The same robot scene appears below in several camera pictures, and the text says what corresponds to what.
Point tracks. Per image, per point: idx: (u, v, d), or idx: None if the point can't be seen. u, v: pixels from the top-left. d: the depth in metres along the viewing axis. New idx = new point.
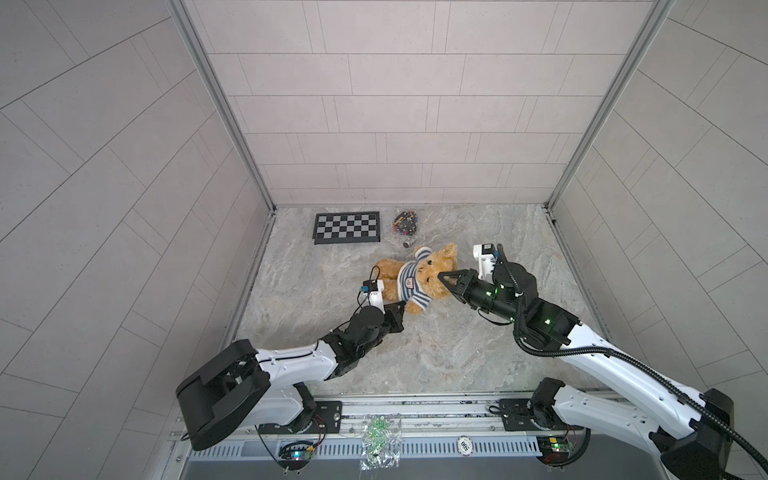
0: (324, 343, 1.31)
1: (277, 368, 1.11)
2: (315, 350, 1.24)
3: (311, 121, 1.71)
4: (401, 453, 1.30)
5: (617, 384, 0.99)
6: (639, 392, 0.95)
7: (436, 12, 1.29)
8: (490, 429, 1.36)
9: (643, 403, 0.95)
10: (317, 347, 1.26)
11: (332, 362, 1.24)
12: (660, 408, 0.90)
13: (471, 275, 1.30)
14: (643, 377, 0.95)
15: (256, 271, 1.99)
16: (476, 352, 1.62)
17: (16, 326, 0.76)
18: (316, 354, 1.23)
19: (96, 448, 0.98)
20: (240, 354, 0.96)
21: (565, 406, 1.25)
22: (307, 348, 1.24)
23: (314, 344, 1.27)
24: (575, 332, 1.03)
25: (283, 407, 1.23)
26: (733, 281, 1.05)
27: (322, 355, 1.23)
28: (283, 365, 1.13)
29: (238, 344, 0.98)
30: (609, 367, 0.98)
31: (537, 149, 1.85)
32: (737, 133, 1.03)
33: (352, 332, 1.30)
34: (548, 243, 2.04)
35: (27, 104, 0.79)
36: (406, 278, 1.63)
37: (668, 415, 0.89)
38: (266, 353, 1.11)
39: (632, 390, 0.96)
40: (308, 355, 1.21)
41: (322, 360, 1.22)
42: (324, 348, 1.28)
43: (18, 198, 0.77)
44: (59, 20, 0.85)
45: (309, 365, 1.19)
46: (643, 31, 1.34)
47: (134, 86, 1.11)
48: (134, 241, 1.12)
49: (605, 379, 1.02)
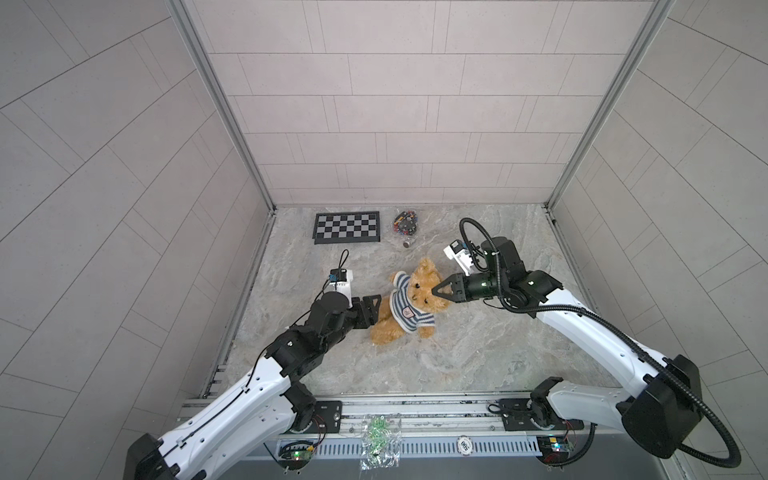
0: (268, 355, 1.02)
1: (193, 445, 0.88)
2: (247, 384, 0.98)
3: (311, 121, 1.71)
4: (401, 453, 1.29)
5: (588, 344, 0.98)
6: (604, 351, 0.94)
7: (437, 11, 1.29)
8: (490, 429, 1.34)
9: (607, 363, 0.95)
10: (252, 375, 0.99)
11: (278, 381, 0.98)
12: (621, 365, 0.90)
13: (461, 278, 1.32)
14: (610, 335, 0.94)
15: (256, 271, 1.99)
16: (476, 352, 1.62)
17: (17, 326, 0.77)
18: (251, 386, 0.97)
19: (96, 448, 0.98)
20: (144, 452, 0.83)
21: (559, 397, 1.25)
22: (237, 387, 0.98)
23: (248, 373, 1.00)
24: (555, 294, 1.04)
25: (269, 428, 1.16)
26: (734, 281, 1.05)
27: (258, 385, 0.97)
28: (201, 436, 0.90)
29: (137, 442, 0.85)
30: (580, 326, 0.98)
31: (537, 149, 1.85)
32: (737, 133, 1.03)
33: (313, 324, 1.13)
34: (548, 243, 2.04)
35: (27, 103, 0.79)
36: (404, 306, 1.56)
37: (626, 370, 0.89)
38: (174, 436, 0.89)
39: (599, 349, 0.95)
40: (240, 396, 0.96)
41: (260, 391, 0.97)
42: (264, 370, 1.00)
43: (18, 198, 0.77)
44: (59, 20, 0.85)
45: (242, 408, 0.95)
46: (643, 31, 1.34)
47: (134, 86, 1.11)
48: (134, 242, 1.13)
49: (580, 341, 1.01)
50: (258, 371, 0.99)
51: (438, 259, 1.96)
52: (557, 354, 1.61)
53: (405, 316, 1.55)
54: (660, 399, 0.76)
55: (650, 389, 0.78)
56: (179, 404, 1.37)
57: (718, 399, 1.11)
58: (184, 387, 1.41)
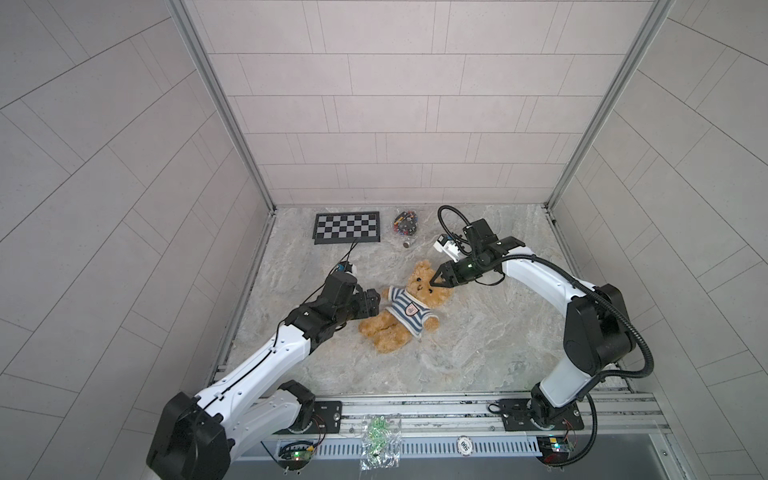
0: (288, 323, 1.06)
1: (231, 398, 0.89)
2: (273, 345, 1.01)
3: (311, 121, 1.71)
4: (401, 453, 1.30)
5: (536, 284, 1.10)
6: (547, 284, 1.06)
7: (436, 12, 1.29)
8: (490, 429, 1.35)
9: (550, 296, 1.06)
10: (278, 338, 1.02)
11: (302, 342, 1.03)
12: (557, 293, 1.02)
13: (450, 265, 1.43)
14: (553, 274, 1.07)
15: (256, 271, 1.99)
16: (476, 352, 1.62)
17: (16, 326, 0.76)
18: (277, 349, 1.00)
19: (96, 448, 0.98)
20: (180, 410, 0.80)
21: (548, 382, 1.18)
22: (264, 349, 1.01)
23: (272, 338, 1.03)
24: (515, 248, 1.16)
25: (278, 413, 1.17)
26: (733, 281, 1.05)
27: (285, 346, 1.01)
28: (238, 389, 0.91)
29: (169, 404, 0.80)
30: (529, 268, 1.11)
31: (537, 150, 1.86)
32: (737, 133, 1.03)
33: (327, 295, 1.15)
34: (548, 243, 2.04)
35: (27, 104, 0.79)
36: (406, 306, 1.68)
37: (562, 297, 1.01)
38: (210, 392, 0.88)
39: (544, 285, 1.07)
40: (268, 355, 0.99)
41: (287, 351, 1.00)
42: (287, 335, 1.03)
43: (18, 198, 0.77)
44: (59, 20, 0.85)
45: (272, 365, 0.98)
46: (643, 31, 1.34)
47: (134, 85, 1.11)
48: (134, 241, 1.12)
49: (532, 285, 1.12)
50: (283, 335, 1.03)
51: (438, 259, 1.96)
52: (557, 354, 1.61)
53: (409, 315, 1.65)
54: (581, 311, 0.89)
55: (575, 305, 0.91)
56: None
57: (717, 399, 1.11)
58: (184, 387, 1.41)
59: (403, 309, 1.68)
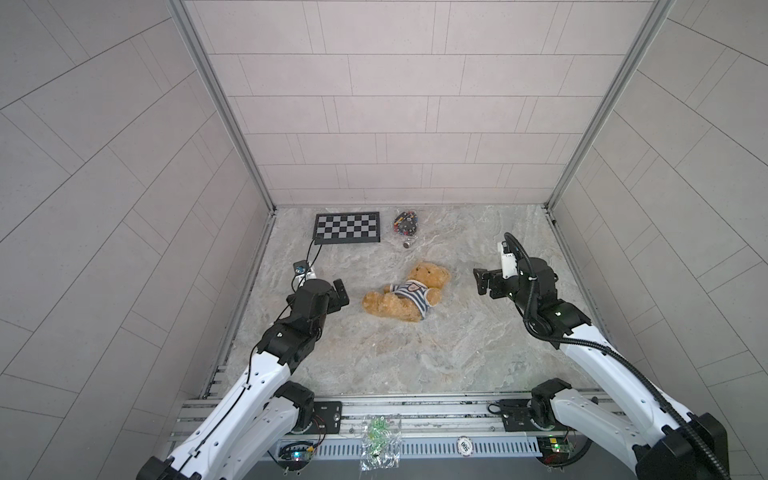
0: (261, 350, 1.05)
1: (208, 451, 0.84)
2: (247, 380, 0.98)
3: (311, 122, 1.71)
4: (401, 453, 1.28)
5: (604, 380, 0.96)
6: (624, 393, 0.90)
7: (436, 12, 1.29)
8: (490, 429, 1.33)
9: (626, 408, 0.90)
10: (251, 371, 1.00)
11: (278, 369, 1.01)
12: (639, 411, 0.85)
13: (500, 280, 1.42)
14: (634, 383, 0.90)
15: (256, 271, 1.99)
16: (476, 352, 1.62)
17: (16, 326, 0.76)
18: (253, 384, 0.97)
19: (95, 449, 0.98)
20: (154, 473, 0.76)
21: (563, 404, 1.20)
22: (238, 386, 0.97)
23: (245, 372, 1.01)
24: (580, 328, 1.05)
25: (276, 427, 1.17)
26: (733, 281, 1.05)
27: (259, 378, 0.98)
28: (214, 440, 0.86)
29: (143, 468, 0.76)
30: (599, 361, 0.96)
31: (538, 150, 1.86)
32: (737, 133, 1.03)
33: (300, 310, 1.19)
34: (548, 243, 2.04)
35: (27, 104, 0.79)
36: (408, 285, 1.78)
37: (644, 417, 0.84)
38: (185, 449, 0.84)
39: (619, 393, 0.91)
40: (243, 393, 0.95)
41: (262, 384, 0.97)
42: (260, 364, 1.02)
43: (19, 198, 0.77)
44: (59, 20, 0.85)
45: (250, 403, 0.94)
46: (643, 31, 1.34)
47: (134, 86, 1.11)
48: (134, 242, 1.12)
49: (598, 379, 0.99)
50: (256, 366, 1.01)
51: (438, 259, 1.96)
52: (557, 354, 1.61)
53: (412, 290, 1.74)
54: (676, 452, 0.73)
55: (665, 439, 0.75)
56: (179, 405, 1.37)
57: (718, 400, 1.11)
58: (184, 388, 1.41)
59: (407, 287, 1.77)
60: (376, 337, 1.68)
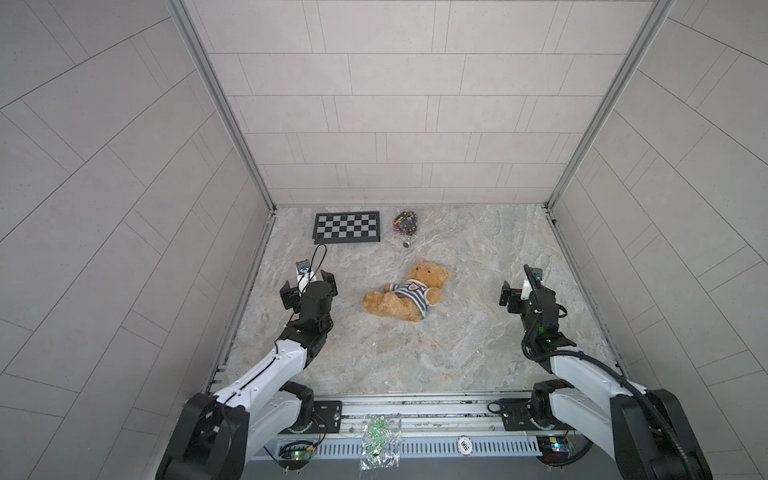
0: (283, 340, 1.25)
1: (249, 393, 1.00)
2: (277, 353, 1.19)
3: (311, 121, 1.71)
4: (401, 453, 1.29)
5: (584, 383, 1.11)
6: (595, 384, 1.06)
7: (436, 12, 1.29)
8: (490, 429, 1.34)
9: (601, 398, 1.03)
10: (279, 348, 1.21)
11: (300, 352, 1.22)
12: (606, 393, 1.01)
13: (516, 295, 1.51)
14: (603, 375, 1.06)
15: (256, 271, 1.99)
16: (476, 352, 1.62)
17: (16, 326, 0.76)
18: (280, 357, 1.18)
19: (95, 448, 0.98)
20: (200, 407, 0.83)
21: (561, 399, 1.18)
22: (269, 357, 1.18)
23: (273, 350, 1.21)
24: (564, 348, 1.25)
25: (281, 413, 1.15)
26: (733, 281, 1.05)
27: (287, 353, 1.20)
28: (253, 387, 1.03)
29: (194, 400, 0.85)
30: (577, 365, 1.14)
31: (538, 149, 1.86)
32: (737, 133, 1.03)
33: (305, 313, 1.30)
34: (548, 243, 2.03)
35: (27, 104, 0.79)
36: (408, 285, 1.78)
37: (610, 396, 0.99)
38: (229, 390, 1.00)
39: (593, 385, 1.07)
40: (274, 361, 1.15)
41: (289, 358, 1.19)
42: (285, 346, 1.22)
43: (19, 197, 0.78)
44: (59, 20, 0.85)
45: (279, 369, 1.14)
46: (643, 30, 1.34)
47: (133, 85, 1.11)
48: (134, 241, 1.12)
49: (581, 385, 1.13)
50: (283, 346, 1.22)
51: (438, 259, 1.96)
52: None
53: (412, 290, 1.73)
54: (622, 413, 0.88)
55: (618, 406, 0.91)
56: (179, 404, 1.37)
57: (717, 399, 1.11)
58: (184, 387, 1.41)
59: (406, 287, 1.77)
60: (376, 336, 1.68)
